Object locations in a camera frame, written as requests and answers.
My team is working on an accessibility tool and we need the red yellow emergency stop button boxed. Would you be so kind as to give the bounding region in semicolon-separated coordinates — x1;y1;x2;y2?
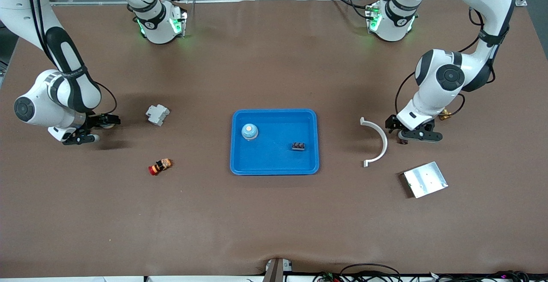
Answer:
148;158;173;176

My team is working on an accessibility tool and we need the white circuit breaker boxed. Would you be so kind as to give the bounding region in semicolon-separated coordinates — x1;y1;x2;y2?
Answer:
146;104;171;127

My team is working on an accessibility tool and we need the blue plastic tray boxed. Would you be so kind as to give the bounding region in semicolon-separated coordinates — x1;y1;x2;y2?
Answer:
230;109;320;176

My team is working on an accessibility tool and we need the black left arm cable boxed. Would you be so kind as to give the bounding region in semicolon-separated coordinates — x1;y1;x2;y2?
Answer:
394;7;498;118

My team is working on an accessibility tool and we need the black cable bundle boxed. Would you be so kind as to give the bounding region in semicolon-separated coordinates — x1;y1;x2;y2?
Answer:
313;263;548;282

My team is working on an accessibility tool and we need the white curved plastic bracket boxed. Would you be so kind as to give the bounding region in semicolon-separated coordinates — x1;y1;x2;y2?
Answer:
360;117;388;168

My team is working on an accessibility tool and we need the silver metal plate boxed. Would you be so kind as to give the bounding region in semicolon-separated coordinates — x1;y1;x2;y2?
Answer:
401;161;449;199

